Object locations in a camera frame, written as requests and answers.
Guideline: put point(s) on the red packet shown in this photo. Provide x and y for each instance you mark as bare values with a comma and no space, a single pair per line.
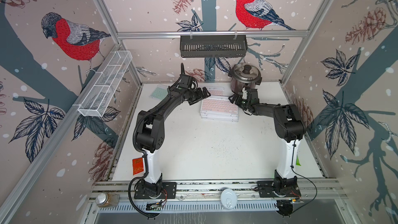
138,165

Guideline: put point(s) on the black hanging basket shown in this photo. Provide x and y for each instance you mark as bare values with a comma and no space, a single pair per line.
213,46

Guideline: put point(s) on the white round cap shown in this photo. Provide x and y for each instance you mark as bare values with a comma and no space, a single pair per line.
228,199

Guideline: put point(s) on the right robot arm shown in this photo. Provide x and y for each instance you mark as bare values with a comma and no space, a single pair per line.
289,128

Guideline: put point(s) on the aluminium front rail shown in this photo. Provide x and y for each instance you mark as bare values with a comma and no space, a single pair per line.
208,190

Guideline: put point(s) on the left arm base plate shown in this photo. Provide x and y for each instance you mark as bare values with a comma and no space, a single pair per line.
162,190

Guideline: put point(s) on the glass jar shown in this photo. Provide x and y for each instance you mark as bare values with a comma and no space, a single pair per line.
107,200

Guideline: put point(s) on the green packet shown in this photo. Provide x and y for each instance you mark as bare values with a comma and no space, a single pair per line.
298,162

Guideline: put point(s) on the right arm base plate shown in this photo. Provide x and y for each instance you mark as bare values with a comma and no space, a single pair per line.
278,189

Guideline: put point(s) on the green keyboard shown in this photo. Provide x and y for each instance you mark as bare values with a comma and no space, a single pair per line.
160,92

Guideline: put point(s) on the yellow keyboard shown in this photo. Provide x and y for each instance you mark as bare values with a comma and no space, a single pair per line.
220,117

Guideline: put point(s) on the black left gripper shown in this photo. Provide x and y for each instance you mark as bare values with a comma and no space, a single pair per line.
199,92

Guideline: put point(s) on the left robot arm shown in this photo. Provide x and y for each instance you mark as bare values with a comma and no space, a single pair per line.
149,132

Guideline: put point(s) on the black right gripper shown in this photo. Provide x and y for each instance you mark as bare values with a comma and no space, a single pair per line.
235,97

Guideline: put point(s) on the pink keyboard back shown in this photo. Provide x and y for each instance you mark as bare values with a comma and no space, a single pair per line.
216,91

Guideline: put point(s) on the pink keyboard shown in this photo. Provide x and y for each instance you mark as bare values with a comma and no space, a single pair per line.
216,91
218,105

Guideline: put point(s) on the steel rice cooker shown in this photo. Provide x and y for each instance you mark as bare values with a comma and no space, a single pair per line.
244,75

